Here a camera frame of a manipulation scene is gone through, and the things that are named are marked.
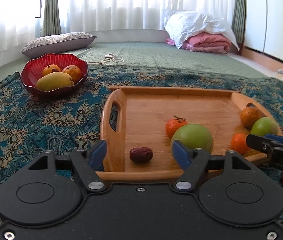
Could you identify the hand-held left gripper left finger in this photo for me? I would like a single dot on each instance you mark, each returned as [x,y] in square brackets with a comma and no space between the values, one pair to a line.
[97,153]

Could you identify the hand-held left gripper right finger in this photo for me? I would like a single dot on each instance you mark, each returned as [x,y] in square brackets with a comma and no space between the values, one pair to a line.
[181,153]

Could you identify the folded pink blanket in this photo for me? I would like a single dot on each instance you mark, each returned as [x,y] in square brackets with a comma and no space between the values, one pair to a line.
[209,42]

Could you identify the small tangerine with stem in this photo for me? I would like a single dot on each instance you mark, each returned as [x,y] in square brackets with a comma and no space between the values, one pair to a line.
[174,128]

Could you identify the yellow mango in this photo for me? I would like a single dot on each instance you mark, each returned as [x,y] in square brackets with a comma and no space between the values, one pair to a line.
[54,81]

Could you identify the white sheer curtain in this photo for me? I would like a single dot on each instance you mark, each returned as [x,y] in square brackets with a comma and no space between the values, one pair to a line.
[119,2]

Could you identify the floral grey pillow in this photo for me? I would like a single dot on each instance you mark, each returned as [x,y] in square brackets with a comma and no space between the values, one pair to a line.
[59,42]

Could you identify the round orange tangerine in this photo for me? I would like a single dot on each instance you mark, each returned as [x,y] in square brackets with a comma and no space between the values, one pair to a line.
[239,143]

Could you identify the white duvet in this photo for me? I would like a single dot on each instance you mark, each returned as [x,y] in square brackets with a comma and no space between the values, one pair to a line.
[196,25]

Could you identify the small green citrus fruit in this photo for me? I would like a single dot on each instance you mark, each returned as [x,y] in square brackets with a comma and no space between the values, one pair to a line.
[264,127]

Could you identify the small orange mottled fruit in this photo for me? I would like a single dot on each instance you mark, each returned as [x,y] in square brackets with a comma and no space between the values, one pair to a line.
[51,69]
[72,72]

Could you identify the green quilted mat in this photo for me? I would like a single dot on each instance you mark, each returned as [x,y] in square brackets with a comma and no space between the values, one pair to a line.
[156,55]

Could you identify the blue paisley patterned blanket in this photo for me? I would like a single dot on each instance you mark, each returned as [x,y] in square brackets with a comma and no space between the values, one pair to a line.
[31,125]

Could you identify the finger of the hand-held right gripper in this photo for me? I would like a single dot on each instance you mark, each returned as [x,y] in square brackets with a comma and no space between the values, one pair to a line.
[280,138]
[257,142]

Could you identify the large green citrus fruit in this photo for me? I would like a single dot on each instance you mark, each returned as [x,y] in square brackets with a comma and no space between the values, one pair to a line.
[194,137]

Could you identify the red ribbed bowl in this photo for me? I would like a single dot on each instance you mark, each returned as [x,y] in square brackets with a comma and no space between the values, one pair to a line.
[34,78]

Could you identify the green curtain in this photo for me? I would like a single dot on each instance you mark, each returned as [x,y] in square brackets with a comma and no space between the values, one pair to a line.
[239,10]
[51,7]

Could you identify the brownish orange fruit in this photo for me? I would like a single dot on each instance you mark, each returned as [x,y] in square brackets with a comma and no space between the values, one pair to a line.
[251,116]

